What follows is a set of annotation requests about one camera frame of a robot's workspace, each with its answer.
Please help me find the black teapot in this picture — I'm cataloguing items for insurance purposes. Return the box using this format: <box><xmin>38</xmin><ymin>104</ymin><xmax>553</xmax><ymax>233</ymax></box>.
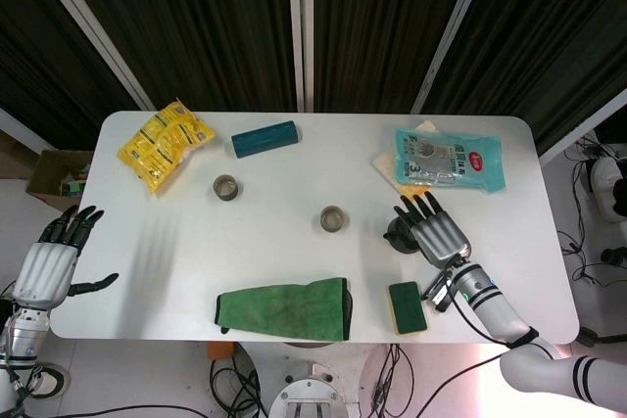
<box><xmin>383</xmin><ymin>215</ymin><xmax>427</xmax><ymax>255</ymax></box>

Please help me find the teal rounded box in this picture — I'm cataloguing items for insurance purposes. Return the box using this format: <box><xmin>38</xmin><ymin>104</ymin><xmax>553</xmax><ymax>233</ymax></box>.
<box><xmin>230</xmin><ymin>118</ymin><xmax>301</xmax><ymax>160</ymax></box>

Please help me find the cardboard box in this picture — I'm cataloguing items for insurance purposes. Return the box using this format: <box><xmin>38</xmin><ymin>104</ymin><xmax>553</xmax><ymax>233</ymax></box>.
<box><xmin>24</xmin><ymin>149</ymin><xmax>92</xmax><ymax>207</ymax></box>

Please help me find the white yellow paper packet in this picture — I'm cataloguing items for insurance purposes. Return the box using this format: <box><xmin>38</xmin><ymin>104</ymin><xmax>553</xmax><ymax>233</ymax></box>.
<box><xmin>370</xmin><ymin>118</ymin><xmax>442</xmax><ymax>202</ymax></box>

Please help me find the dark green cup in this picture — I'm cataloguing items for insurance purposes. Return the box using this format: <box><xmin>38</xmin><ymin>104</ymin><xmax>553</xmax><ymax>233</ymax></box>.
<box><xmin>319</xmin><ymin>205</ymin><xmax>348</xmax><ymax>233</ymax></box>
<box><xmin>212</xmin><ymin>174</ymin><xmax>244</xmax><ymax>204</ymax></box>

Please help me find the yellow snack bag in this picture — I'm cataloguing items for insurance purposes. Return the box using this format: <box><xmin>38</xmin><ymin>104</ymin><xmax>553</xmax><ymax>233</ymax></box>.
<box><xmin>116</xmin><ymin>99</ymin><xmax>217</xmax><ymax>197</ymax></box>

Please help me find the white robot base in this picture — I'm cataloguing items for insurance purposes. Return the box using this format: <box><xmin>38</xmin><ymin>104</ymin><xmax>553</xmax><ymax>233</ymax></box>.
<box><xmin>267</xmin><ymin>358</ymin><xmax>362</xmax><ymax>418</ymax></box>

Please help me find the white partition frame post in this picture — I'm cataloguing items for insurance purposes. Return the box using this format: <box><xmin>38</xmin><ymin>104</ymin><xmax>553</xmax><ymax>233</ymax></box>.
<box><xmin>286</xmin><ymin>0</ymin><xmax>314</xmax><ymax>114</ymax></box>
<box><xmin>33</xmin><ymin>0</ymin><xmax>158</xmax><ymax>112</ymax></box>
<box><xmin>538</xmin><ymin>89</ymin><xmax>627</xmax><ymax>165</ymax></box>
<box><xmin>410</xmin><ymin>0</ymin><xmax>499</xmax><ymax>115</ymax></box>

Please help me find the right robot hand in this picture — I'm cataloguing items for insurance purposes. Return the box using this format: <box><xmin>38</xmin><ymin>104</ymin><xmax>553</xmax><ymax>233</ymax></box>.
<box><xmin>394</xmin><ymin>192</ymin><xmax>472</xmax><ymax>270</ymax></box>

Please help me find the orange block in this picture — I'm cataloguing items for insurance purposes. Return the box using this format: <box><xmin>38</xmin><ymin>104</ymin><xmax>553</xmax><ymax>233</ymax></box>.
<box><xmin>206</xmin><ymin>342</ymin><xmax>232</xmax><ymax>363</ymax></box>

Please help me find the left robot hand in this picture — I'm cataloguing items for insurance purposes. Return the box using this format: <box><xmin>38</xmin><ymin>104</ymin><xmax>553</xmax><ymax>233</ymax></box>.
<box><xmin>12</xmin><ymin>206</ymin><xmax>121</xmax><ymax>311</ymax></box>

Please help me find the green yellow sponge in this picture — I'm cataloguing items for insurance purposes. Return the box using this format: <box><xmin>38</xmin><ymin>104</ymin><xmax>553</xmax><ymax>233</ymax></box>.
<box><xmin>387</xmin><ymin>280</ymin><xmax>430</xmax><ymax>337</ymax></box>

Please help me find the black stapler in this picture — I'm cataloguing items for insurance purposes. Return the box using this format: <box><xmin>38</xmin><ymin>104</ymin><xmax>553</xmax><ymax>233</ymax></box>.
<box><xmin>420</xmin><ymin>268</ymin><xmax>464</xmax><ymax>312</ymax></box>

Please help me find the teal plastic package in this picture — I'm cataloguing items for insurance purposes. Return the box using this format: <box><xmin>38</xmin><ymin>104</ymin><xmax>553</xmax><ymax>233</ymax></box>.
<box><xmin>394</xmin><ymin>126</ymin><xmax>506</xmax><ymax>192</ymax></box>

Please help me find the green microfiber towel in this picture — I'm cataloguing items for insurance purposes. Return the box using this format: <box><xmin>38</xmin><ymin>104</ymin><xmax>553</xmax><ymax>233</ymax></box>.
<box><xmin>214</xmin><ymin>277</ymin><xmax>355</xmax><ymax>342</ymax></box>

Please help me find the white machine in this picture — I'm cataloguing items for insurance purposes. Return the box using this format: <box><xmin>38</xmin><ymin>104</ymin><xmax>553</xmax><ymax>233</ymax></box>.
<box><xmin>587</xmin><ymin>156</ymin><xmax>627</xmax><ymax>223</ymax></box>

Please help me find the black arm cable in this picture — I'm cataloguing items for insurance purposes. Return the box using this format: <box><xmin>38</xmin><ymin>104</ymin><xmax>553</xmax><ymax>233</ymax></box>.
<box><xmin>415</xmin><ymin>285</ymin><xmax>540</xmax><ymax>402</ymax></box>

